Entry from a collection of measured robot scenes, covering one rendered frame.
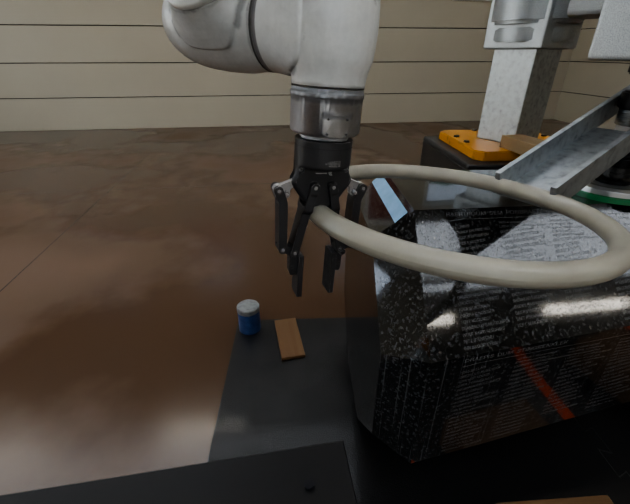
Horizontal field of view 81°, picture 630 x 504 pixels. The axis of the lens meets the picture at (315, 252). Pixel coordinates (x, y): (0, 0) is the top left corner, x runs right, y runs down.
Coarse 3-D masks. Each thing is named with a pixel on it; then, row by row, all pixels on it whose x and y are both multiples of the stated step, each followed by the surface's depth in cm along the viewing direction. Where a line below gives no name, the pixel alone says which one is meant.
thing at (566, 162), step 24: (576, 120) 83; (600, 120) 88; (552, 144) 80; (576, 144) 84; (600, 144) 81; (624, 144) 74; (504, 168) 75; (528, 168) 79; (552, 168) 78; (576, 168) 69; (600, 168) 72; (552, 192) 67; (576, 192) 71
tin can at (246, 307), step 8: (240, 304) 165; (248, 304) 165; (256, 304) 165; (240, 312) 161; (248, 312) 161; (256, 312) 163; (240, 320) 164; (248, 320) 163; (256, 320) 165; (240, 328) 167; (248, 328) 165; (256, 328) 167
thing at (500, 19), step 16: (496, 0) 148; (512, 0) 141; (528, 0) 137; (544, 0) 135; (560, 0) 134; (576, 0) 132; (592, 0) 129; (496, 16) 149; (512, 16) 142; (528, 16) 139; (544, 16) 137; (560, 16) 136; (576, 16) 135; (592, 16) 133
